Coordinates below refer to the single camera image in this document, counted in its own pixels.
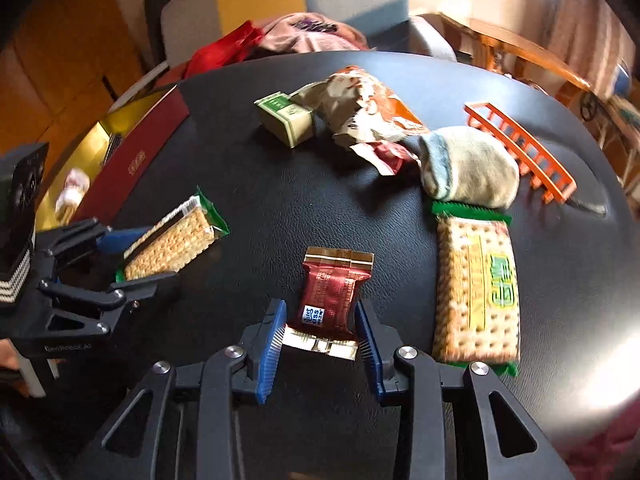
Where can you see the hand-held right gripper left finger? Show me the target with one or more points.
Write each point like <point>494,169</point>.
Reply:
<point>270,352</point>

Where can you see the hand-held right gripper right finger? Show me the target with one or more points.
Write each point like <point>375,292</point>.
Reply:
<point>367,352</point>

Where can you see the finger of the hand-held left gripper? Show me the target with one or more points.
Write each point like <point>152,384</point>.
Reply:
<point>120,240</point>
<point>145,292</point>

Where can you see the small green cracker packet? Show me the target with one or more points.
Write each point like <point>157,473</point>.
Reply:
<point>170,245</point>

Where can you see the red candy packet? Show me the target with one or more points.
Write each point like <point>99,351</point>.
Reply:
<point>330,290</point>

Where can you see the gold tin box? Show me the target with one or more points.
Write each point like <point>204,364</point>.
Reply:
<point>140,155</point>

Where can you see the large green cracker packet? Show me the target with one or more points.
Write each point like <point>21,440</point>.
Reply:
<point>475,285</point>

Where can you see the small red wrapper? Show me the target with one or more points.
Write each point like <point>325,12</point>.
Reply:
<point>392,155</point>

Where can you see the small green box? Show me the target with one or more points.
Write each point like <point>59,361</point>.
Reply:
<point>290,122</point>

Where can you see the pale sock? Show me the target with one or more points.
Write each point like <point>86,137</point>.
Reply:
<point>465,165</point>

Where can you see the orange plastic rack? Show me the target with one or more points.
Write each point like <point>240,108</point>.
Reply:
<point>560,192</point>

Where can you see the brown snack bag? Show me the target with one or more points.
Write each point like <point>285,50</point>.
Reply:
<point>350,100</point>

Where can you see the white candy wrapper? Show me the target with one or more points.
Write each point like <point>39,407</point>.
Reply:
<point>75,185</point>

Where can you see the dark snack packet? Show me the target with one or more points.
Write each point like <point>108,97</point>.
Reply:
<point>114,146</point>

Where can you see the wooden cabinet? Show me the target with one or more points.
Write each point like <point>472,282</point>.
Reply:
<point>60,60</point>

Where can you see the red cloth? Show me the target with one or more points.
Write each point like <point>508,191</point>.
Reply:
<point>225,50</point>

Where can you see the grey and yellow chair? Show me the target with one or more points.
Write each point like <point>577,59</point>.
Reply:
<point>190,25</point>

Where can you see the pink cloth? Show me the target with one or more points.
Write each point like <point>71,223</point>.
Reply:
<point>300,35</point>

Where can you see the wooden side table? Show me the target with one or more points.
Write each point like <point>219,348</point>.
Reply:
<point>525,50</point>

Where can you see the beige curtain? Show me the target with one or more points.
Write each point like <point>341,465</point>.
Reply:
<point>585,20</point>

